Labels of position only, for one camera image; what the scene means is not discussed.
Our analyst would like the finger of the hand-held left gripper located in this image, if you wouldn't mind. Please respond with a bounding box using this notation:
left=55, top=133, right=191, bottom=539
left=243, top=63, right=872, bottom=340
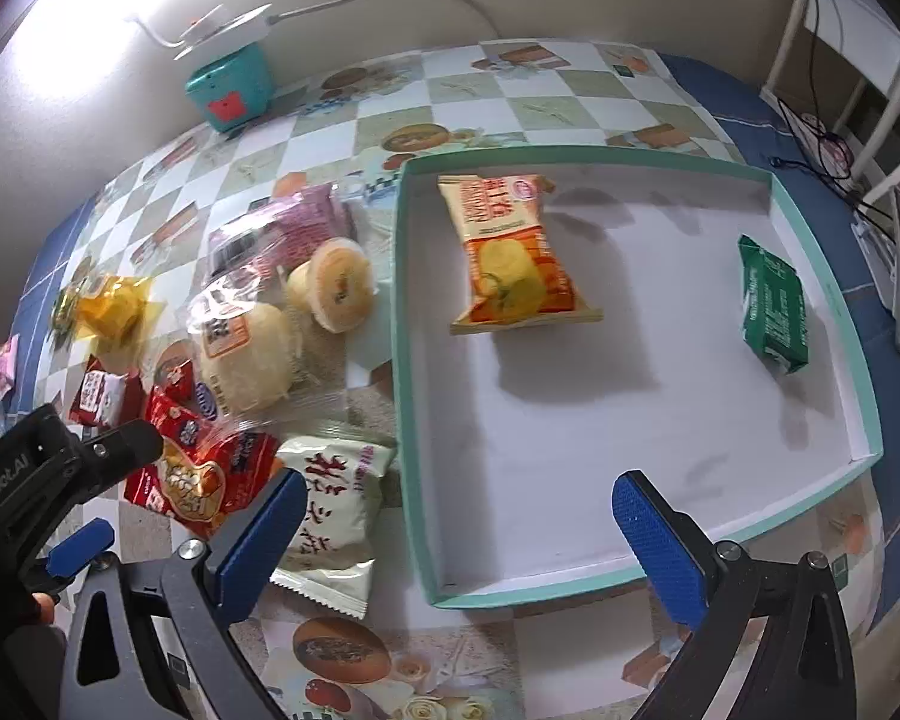
left=22, top=519, right=117, bottom=605
left=75, top=418, right=166, bottom=500

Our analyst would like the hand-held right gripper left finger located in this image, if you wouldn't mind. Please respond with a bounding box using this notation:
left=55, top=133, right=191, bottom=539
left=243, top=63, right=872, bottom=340
left=60, top=469, right=308, bottom=720

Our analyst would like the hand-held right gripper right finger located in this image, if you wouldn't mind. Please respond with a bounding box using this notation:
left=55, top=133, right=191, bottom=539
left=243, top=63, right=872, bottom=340
left=611, top=470, right=871, bottom=720

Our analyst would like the white green snack packet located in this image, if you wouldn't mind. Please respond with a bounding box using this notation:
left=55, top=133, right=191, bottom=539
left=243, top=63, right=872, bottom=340
left=270, top=435, right=398, bottom=622

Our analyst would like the teal cardboard box tray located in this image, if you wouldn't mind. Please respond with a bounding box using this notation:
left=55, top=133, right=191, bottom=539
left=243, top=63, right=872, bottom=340
left=388, top=144, right=884, bottom=611

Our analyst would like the steamed cake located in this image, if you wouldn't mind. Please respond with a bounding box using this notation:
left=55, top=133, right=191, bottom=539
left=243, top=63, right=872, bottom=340
left=184, top=262, right=350, bottom=440

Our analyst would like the small red white packet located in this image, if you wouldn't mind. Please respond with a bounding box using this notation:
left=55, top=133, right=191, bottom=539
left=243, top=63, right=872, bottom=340
left=67, top=360, right=145, bottom=428

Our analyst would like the large red snack packet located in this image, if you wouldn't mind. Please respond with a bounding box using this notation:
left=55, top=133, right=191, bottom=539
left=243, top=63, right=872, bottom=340
left=124, top=431, right=284, bottom=541

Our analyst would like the small red packet round print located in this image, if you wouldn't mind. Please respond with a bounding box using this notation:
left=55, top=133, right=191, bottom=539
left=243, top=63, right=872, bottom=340
left=150, top=358, right=197, bottom=402

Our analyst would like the pink wrapper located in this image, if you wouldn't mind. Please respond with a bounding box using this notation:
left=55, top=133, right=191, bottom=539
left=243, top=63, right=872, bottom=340
left=0, top=334, right=22, bottom=398

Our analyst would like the yellow snack packet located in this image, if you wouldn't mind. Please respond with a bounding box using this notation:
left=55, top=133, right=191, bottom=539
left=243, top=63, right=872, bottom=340
left=54, top=270, right=167, bottom=361

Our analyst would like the round cake in clear wrapper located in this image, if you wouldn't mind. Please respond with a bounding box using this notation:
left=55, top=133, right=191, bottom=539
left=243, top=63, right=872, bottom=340
left=281, top=235, right=382, bottom=337

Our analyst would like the pink purple snack packet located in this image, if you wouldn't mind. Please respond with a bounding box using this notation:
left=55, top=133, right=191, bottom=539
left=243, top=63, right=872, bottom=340
left=208, top=184, right=357, bottom=286

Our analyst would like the orange snack packet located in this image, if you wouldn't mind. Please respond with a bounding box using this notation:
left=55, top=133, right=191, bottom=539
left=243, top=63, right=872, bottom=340
left=436, top=174, right=605, bottom=336

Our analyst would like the white phone stand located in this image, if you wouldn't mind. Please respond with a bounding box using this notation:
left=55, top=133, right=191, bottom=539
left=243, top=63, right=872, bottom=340
left=851, top=206, right=900, bottom=312

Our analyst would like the teal box device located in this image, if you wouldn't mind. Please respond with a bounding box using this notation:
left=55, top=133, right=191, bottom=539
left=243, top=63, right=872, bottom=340
left=185, top=41, right=277, bottom=134

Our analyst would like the white round charger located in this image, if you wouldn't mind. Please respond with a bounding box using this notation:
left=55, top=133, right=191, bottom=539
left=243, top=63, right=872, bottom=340
left=172, top=4, right=275, bottom=61

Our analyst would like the blue striped sheet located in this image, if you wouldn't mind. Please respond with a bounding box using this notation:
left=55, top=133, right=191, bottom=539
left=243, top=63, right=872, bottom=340
left=0, top=52, right=900, bottom=635

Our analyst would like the white chair frame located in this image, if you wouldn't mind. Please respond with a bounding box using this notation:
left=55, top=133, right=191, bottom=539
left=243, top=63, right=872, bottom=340
left=761, top=0, right=900, bottom=188

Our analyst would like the black cable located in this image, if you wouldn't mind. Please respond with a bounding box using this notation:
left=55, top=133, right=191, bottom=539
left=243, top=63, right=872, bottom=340
left=776, top=0, right=897, bottom=226

